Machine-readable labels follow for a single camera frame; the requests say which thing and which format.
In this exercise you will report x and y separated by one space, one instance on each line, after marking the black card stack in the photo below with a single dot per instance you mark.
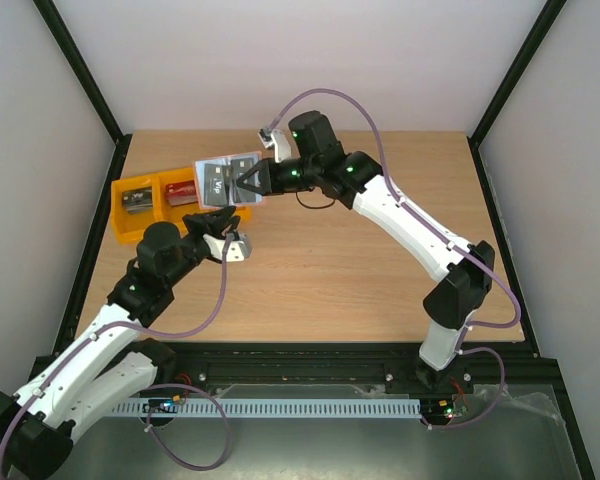
137 201

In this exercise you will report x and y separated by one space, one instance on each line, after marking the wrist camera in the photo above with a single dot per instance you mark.
240 248
274 140

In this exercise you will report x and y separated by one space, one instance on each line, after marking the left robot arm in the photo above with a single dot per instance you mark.
118 354

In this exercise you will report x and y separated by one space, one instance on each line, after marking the middle yellow bin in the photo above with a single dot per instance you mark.
163 211

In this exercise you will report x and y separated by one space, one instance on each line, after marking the white slotted cable duct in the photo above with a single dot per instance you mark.
275 408

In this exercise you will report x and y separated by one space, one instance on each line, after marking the black frame post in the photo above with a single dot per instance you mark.
57 27
525 54

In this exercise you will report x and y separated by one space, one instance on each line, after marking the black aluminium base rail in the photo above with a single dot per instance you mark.
393 366

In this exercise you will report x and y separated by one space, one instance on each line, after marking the black vip credit card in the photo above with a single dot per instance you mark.
216 189

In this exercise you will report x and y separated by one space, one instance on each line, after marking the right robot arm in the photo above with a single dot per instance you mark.
459 269

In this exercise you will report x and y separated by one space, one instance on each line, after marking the right black frame post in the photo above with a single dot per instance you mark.
525 54

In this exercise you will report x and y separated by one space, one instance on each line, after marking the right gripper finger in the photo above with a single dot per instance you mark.
251 171
248 190

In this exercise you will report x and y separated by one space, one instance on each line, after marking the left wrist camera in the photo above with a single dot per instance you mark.
240 248

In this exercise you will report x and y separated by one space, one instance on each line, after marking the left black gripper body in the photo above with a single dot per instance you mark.
187 264

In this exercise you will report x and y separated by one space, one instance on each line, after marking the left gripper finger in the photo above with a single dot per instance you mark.
225 220
198 221

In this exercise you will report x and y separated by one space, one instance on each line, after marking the red card stack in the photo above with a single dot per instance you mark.
181 193

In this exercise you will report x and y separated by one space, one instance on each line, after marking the left black frame post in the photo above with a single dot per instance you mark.
57 27

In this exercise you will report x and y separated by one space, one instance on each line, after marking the tan leather card holder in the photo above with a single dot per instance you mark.
230 161

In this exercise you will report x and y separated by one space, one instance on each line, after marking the left yellow bin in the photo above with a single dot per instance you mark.
129 228

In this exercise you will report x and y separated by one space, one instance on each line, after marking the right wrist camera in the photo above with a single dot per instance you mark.
274 140

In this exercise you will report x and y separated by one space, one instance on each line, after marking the yellow bin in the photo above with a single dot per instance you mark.
245 213
163 211
129 228

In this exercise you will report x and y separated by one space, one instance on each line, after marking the right yellow bin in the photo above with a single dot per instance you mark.
245 213

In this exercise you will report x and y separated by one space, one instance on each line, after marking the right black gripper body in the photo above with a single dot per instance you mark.
265 176

